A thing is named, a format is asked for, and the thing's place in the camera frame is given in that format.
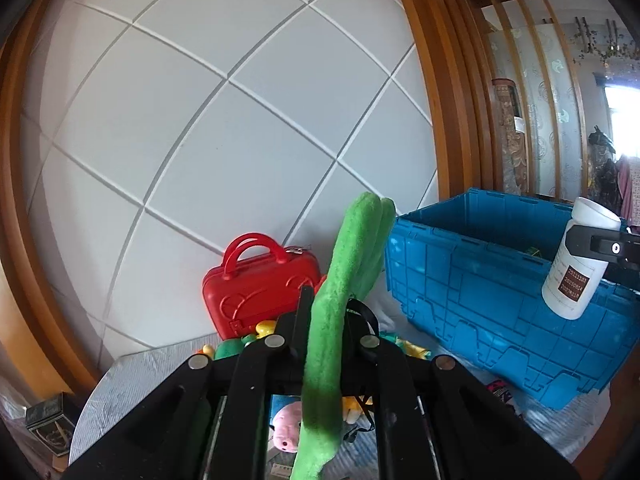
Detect rolled patterned carpet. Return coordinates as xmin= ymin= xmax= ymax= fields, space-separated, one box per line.
xmin=492 ymin=77 xmax=531 ymax=196

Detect red toy suitcase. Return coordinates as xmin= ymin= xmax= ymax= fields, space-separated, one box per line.
xmin=202 ymin=232 xmax=323 ymax=341

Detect green flower plush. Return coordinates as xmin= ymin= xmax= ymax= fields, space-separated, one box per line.
xmin=215 ymin=337 xmax=256 ymax=361

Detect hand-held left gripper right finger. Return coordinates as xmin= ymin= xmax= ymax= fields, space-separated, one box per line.
xmin=342 ymin=305 xmax=581 ymax=480

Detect pink pig plush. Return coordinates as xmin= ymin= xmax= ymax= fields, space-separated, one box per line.
xmin=270 ymin=395 xmax=311 ymax=456

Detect wooden slat partition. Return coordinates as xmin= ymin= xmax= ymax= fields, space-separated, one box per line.
xmin=462 ymin=0 xmax=591 ymax=201

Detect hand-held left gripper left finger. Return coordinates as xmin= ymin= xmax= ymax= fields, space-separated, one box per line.
xmin=65 ymin=285 xmax=313 ymax=480

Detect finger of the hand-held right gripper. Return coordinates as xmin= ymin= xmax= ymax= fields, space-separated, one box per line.
xmin=565 ymin=225 xmax=640 ymax=263

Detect black cardboard box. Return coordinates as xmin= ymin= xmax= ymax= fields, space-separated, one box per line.
xmin=25 ymin=392 xmax=76 ymax=456

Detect green plush toy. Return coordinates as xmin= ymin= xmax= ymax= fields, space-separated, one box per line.
xmin=290 ymin=191 xmax=398 ymax=480

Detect white bottle brown label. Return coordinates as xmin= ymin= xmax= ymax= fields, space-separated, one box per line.
xmin=541 ymin=197 xmax=622 ymax=321

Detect blue plastic crate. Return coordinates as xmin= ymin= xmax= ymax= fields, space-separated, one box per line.
xmin=382 ymin=187 xmax=640 ymax=411

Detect round desktop white cloth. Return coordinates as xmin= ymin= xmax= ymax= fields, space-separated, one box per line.
xmin=67 ymin=305 xmax=618 ymax=480

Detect hanging dark clothes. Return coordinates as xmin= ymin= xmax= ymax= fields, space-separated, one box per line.
xmin=587 ymin=127 xmax=621 ymax=206

